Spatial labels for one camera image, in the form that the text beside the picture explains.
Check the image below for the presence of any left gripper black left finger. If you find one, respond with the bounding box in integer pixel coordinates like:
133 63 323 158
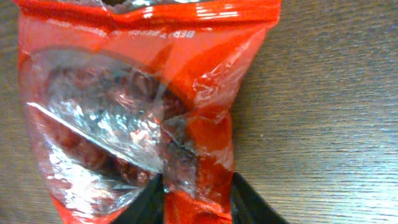
111 174 165 224

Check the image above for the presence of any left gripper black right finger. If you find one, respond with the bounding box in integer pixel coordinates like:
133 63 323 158
231 172 289 224

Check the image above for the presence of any red snack bag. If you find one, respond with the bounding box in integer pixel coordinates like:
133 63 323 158
16 0 281 224

